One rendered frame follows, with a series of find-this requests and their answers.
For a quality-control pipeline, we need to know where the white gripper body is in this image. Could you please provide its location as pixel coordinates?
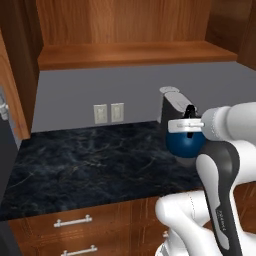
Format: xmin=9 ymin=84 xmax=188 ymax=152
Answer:
xmin=167 ymin=118 xmax=205 ymax=132

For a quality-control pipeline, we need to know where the blue round kettle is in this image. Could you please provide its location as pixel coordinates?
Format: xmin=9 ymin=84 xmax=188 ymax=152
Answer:
xmin=165 ymin=104 xmax=205 ymax=159

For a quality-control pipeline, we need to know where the wooden base cabinet front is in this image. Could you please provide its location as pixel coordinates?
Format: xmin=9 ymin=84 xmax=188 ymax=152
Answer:
xmin=233 ymin=182 xmax=256 ymax=235

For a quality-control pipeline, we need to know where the wooden cabinet door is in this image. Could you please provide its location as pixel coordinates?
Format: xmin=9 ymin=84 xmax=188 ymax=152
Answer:
xmin=237 ymin=0 xmax=256 ymax=71
xmin=0 ymin=29 xmax=32 ymax=141

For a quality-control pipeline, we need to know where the wooden drawer front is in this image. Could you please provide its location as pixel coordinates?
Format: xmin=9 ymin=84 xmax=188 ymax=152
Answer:
xmin=7 ymin=196 xmax=168 ymax=242
xmin=16 ymin=229 xmax=169 ymax=256

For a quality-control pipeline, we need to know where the white wall socket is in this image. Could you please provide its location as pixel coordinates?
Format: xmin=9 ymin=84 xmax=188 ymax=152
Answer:
xmin=93 ymin=103 xmax=109 ymax=125
xmin=110 ymin=102 xmax=125 ymax=124

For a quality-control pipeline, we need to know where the open wooden wall cabinet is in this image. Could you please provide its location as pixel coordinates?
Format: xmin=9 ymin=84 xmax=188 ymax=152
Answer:
xmin=19 ymin=0 xmax=248 ymax=72

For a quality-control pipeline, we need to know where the white drawer handle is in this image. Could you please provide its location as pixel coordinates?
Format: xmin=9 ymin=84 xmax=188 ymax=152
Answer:
xmin=53 ymin=214 xmax=94 ymax=229
xmin=60 ymin=244 xmax=99 ymax=256

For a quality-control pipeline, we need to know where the white cabinet door handle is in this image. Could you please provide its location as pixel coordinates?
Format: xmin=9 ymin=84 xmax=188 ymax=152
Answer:
xmin=0 ymin=87 xmax=10 ymax=122

